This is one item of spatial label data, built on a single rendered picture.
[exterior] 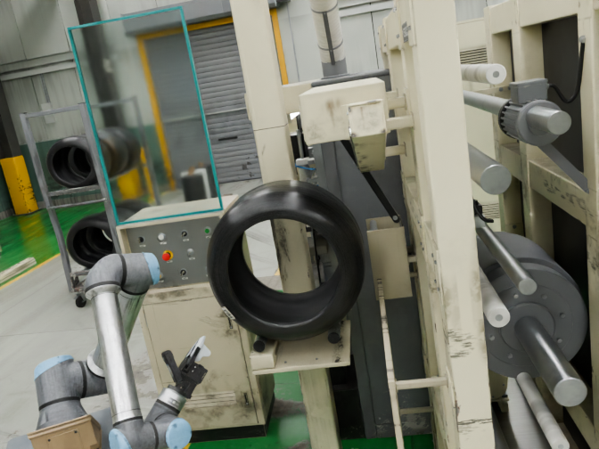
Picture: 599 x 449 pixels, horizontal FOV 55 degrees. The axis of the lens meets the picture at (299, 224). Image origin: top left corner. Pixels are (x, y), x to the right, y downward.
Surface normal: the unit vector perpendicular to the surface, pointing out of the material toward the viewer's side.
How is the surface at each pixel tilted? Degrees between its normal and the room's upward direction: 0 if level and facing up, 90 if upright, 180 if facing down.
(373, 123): 72
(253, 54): 90
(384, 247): 90
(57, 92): 90
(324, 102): 90
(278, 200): 43
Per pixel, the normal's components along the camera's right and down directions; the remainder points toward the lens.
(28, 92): -0.16, 0.27
